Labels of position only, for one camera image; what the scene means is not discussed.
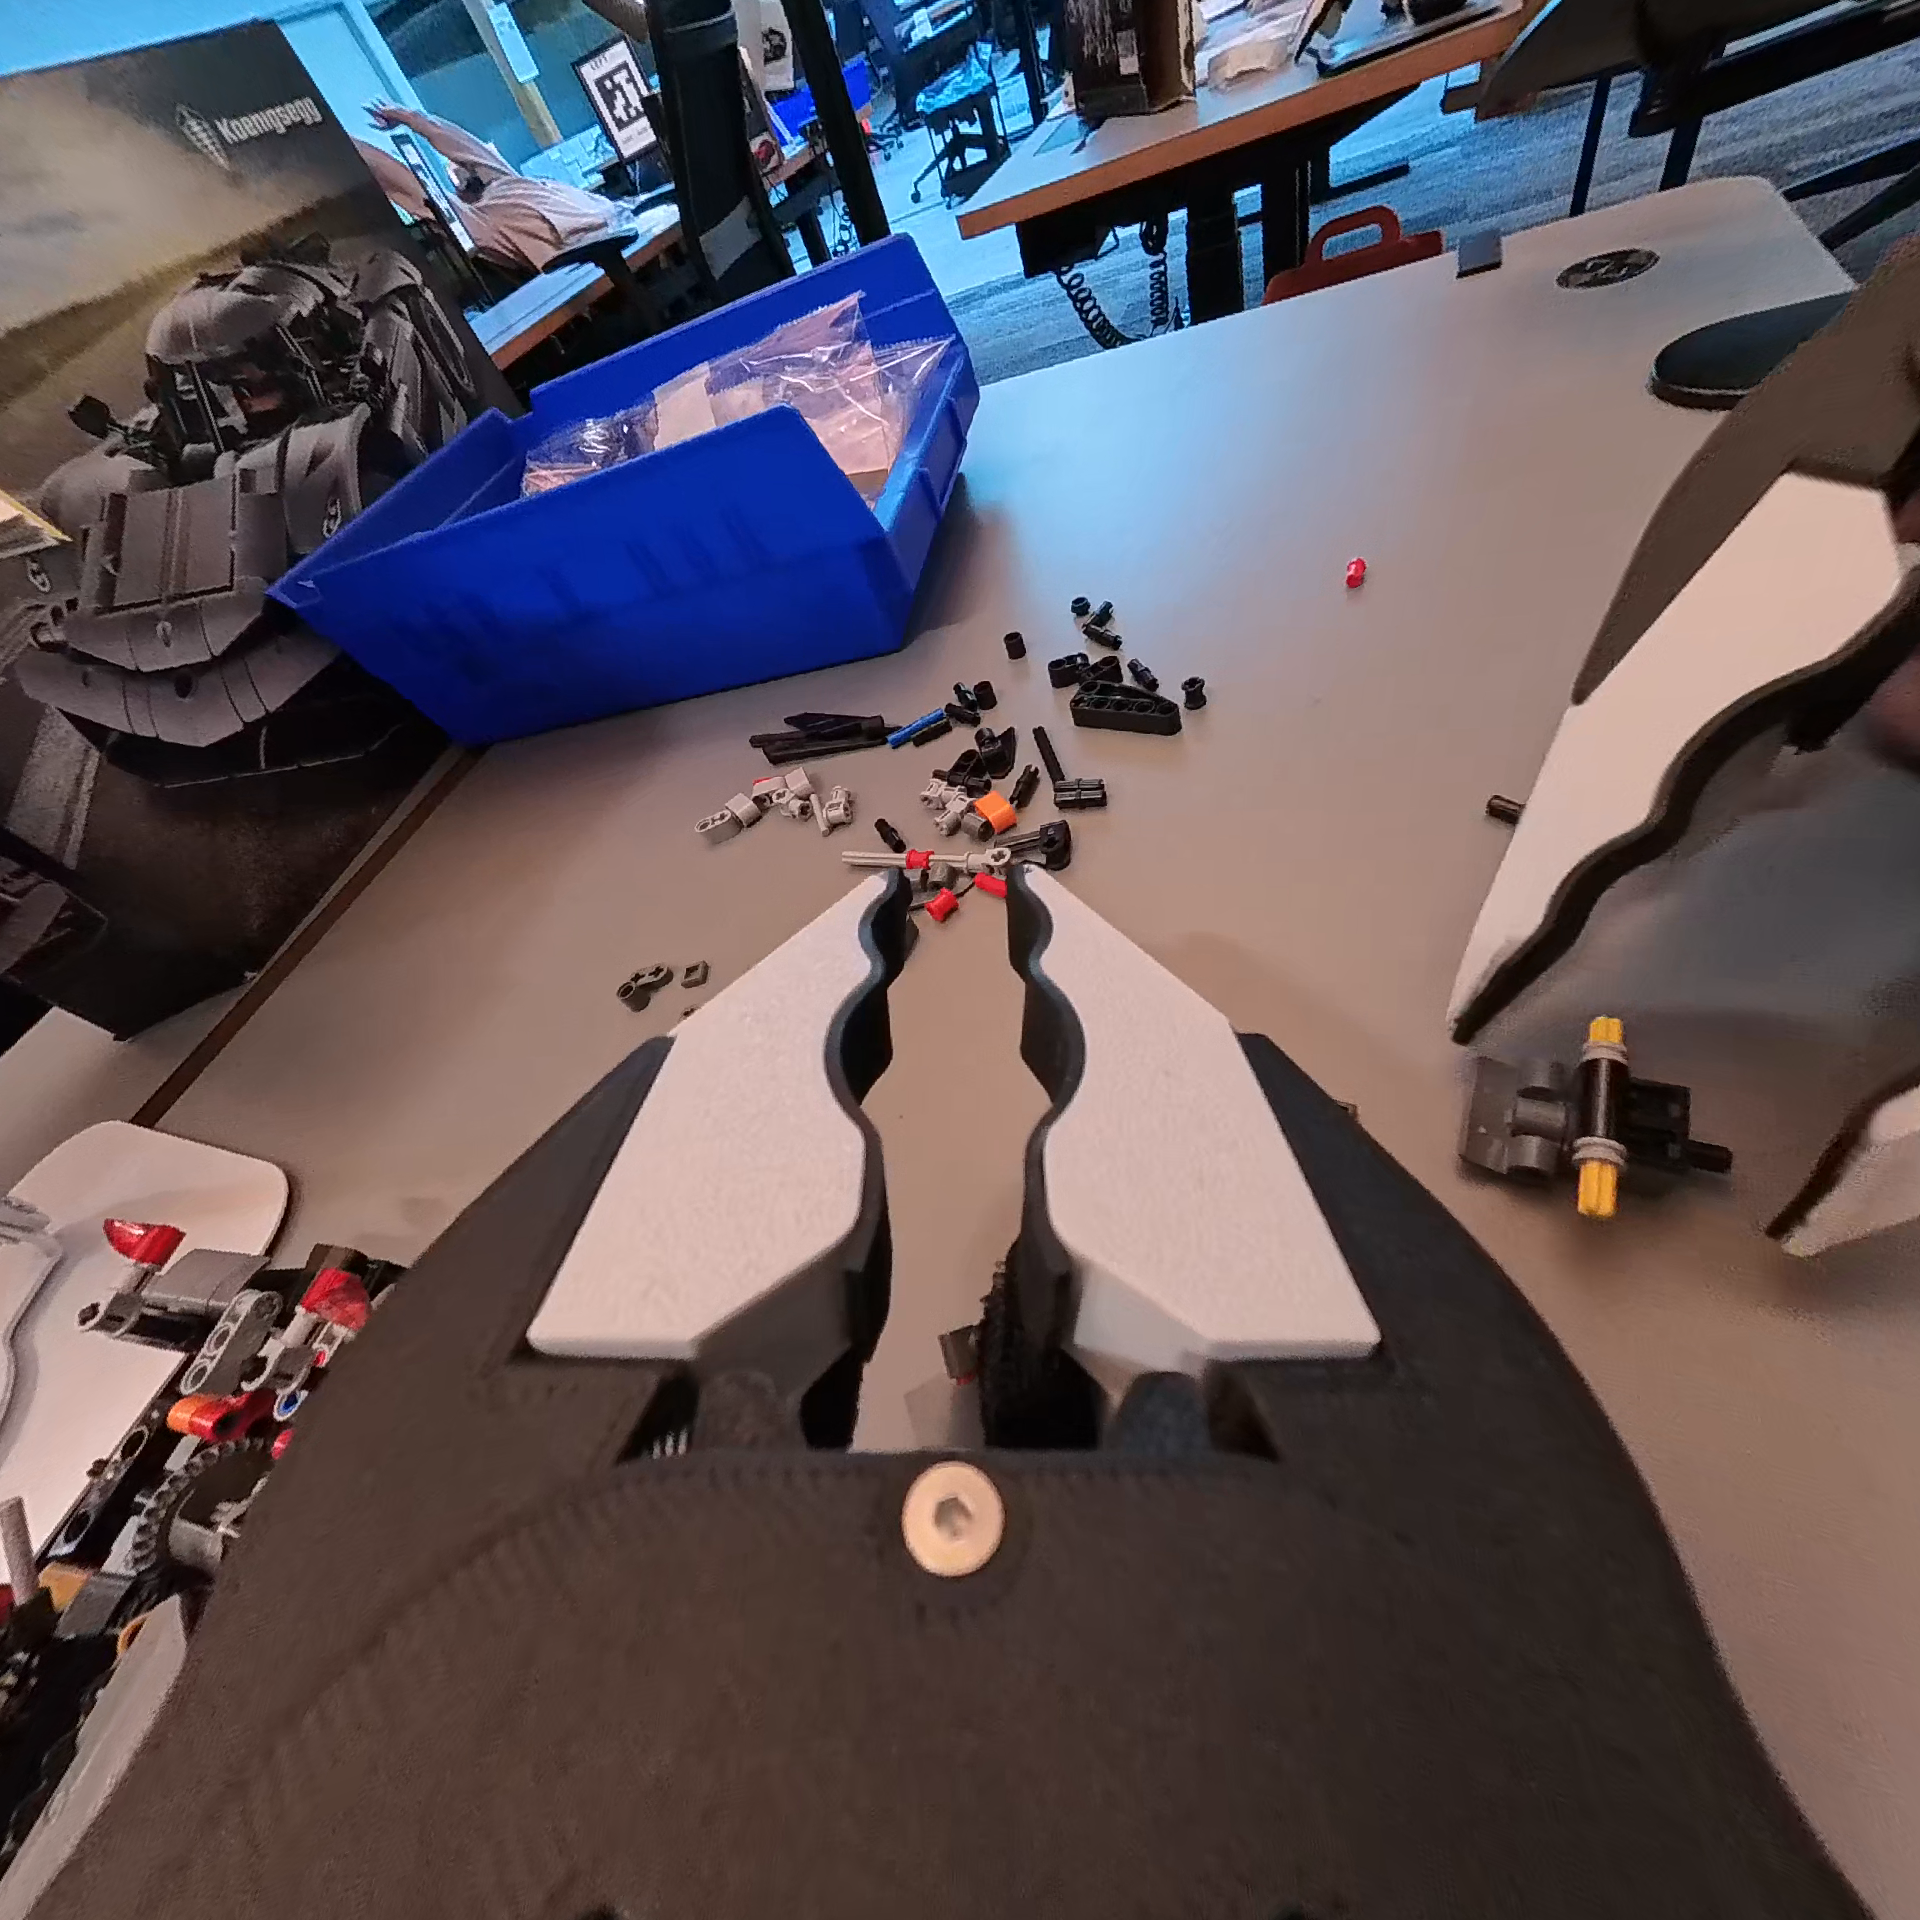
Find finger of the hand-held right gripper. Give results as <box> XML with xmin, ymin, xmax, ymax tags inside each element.
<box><xmin>1447</xmin><ymin>476</ymin><xmax>1920</xmax><ymax>1048</ymax></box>
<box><xmin>1764</xmin><ymin>1072</ymin><xmax>1920</xmax><ymax>1262</ymax></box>

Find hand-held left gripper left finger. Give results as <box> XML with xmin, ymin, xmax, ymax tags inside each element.
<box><xmin>525</xmin><ymin>871</ymin><xmax>918</xmax><ymax>1450</ymax></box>

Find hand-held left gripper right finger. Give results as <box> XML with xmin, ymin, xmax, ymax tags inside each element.
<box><xmin>1003</xmin><ymin>863</ymin><xmax>1382</xmax><ymax>1450</ymax></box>

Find yellow axle lego assembly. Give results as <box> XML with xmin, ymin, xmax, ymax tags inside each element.
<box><xmin>1463</xmin><ymin>1014</ymin><xmax>1734</xmax><ymax>1221</ymax></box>

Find pile of lego pieces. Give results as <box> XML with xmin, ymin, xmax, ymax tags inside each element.
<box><xmin>693</xmin><ymin>592</ymin><xmax>1211</xmax><ymax>928</ymax></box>

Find partly built lego car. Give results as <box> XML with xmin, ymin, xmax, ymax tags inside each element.
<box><xmin>0</xmin><ymin>1214</ymin><xmax>415</xmax><ymax>1862</ymax></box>

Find silver lego body panel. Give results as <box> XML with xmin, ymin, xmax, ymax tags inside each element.
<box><xmin>61</xmin><ymin>1593</ymin><xmax>194</xmax><ymax>1802</ymax></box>

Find lego set box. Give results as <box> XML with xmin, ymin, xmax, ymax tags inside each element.
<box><xmin>0</xmin><ymin>23</ymin><xmax>530</xmax><ymax>1040</ymax></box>

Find black oval object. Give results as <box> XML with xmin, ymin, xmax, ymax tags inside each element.
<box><xmin>1651</xmin><ymin>292</ymin><xmax>1862</xmax><ymax>410</ymax></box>

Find white rounded board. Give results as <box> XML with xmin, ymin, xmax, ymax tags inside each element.
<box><xmin>0</xmin><ymin>1120</ymin><xmax>290</xmax><ymax>1578</ymax></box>

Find blue plastic bin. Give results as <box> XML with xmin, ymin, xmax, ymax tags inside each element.
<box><xmin>267</xmin><ymin>232</ymin><xmax>984</xmax><ymax>748</ymax></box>

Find brown wooden desk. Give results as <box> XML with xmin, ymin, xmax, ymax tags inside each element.
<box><xmin>957</xmin><ymin>0</ymin><xmax>1524</xmax><ymax>324</ymax></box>
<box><xmin>465</xmin><ymin>210</ymin><xmax>693</xmax><ymax>370</ymax></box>

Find black metal stand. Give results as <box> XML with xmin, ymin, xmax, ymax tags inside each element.
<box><xmin>645</xmin><ymin>0</ymin><xmax>894</xmax><ymax>311</ymax></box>

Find black white tag sign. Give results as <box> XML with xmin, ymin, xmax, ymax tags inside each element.
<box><xmin>573</xmin><ymin>42</ymin><xmax>667</xmax><ymax>164</ymax></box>

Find red handle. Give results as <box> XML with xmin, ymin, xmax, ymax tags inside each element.
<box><xmin>1264</xmin><ymin>206</ymin><xmax>1447</xmax><ymax>307</ymax></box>

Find black coiled cable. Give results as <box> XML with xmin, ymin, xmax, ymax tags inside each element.
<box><xmin>1054</xmin><ymin>217</ymin><xmax>1190</xmax><ymax>350</ymax></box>

